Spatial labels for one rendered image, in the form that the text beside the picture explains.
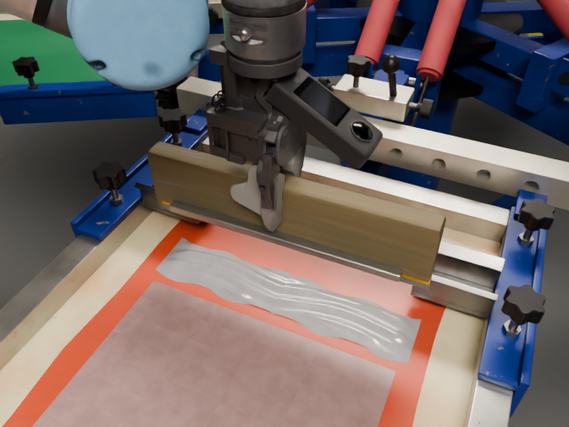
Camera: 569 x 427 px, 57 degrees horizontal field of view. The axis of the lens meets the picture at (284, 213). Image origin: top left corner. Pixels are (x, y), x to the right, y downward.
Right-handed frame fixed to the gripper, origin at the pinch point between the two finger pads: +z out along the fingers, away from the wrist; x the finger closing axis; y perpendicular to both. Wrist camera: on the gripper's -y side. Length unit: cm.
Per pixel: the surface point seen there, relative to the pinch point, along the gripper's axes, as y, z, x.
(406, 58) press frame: -1, 4, -55
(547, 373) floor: -59, 109, -76
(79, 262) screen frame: 25.5, 10.2, 9.8
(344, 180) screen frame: -0.7, 10.0, -21.4
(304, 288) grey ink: -2.8, 12.8, -0.5
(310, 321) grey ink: -5.4, 13.2, 3.9
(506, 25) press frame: -17, 7, -88
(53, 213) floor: 140, 109, -71
